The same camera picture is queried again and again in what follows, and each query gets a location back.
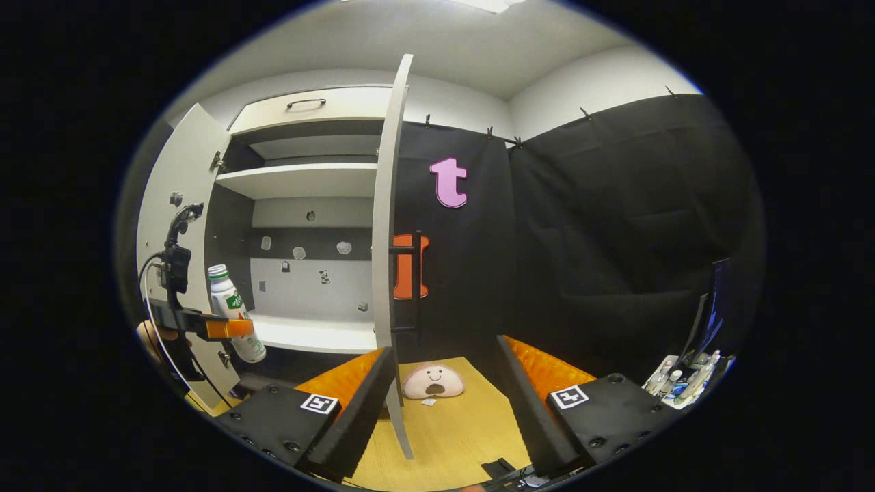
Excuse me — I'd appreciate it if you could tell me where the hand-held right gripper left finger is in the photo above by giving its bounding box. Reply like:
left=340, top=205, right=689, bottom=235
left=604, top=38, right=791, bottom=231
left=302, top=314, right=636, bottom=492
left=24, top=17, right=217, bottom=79
left=217, top=346, right=399, bottom=481

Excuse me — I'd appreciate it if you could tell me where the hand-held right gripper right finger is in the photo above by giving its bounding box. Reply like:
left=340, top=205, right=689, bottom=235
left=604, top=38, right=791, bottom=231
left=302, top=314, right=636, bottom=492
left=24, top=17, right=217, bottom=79
left=496, top=334, right=684, bottom=479

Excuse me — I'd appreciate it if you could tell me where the white green-labelled plastic bottle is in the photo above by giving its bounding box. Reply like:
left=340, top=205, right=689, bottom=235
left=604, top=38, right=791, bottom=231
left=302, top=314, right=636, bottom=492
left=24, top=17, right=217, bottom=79
left=207, top=264, right=267, bottom=364

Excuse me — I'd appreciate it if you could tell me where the white cabinet door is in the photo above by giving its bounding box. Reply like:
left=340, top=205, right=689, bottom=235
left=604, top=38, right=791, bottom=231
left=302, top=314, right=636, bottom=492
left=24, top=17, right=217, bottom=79
left=371, top=53, right=423, bottom=460
left=135, top=104, right=255, bottom=411

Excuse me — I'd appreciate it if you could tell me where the pink smiling plush toy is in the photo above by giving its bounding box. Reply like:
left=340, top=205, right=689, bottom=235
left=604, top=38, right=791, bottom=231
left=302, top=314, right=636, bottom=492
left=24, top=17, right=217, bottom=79
left=402, top=364, right=466, bottom=400

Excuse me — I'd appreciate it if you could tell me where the clear small bottle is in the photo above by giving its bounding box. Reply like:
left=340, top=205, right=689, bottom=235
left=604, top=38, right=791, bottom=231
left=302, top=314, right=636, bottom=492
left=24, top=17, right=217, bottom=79
left=646, top=359, right=676, bottom=397

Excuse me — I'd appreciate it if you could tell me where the black backdrop cloth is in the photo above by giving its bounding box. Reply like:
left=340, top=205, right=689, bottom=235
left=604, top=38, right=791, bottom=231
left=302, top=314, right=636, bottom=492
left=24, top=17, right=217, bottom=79
left=391, top=122, right=517, bottom=370
left=507, top=92, right=766, bottom=383

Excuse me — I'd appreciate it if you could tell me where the white tray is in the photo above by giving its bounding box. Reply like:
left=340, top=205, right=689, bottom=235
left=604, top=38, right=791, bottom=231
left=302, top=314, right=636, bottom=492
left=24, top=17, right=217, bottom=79
left=641, top=353, right=738, bottom=411

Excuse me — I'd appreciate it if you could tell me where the white cabinet body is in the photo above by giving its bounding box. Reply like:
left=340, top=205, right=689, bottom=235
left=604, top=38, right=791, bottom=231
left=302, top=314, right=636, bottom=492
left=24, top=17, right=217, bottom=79
left=205, top=116, right=383, bottom=394

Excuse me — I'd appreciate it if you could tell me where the tall pump bottle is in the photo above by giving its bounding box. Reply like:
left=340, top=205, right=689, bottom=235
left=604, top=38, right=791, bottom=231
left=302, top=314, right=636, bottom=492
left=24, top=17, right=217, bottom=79
left=684, top=349, right=723, bottom=402

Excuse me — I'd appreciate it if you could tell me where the white cabinet drawer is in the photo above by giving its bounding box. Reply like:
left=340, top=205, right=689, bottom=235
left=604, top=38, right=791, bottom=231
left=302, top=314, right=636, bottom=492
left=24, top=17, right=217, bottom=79
left=229, top=85, right=396, bottom=135

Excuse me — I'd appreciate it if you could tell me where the ceiling light panel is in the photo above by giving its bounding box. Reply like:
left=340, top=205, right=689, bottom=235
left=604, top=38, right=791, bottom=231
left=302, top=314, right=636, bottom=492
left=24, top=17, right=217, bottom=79
left=451, top=0, right=527, bottom=14

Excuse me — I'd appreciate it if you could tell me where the thin gripper cable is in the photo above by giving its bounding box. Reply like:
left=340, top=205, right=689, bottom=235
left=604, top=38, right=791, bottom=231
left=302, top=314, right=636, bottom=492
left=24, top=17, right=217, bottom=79
left=139, top=251, right=237, bottom=413

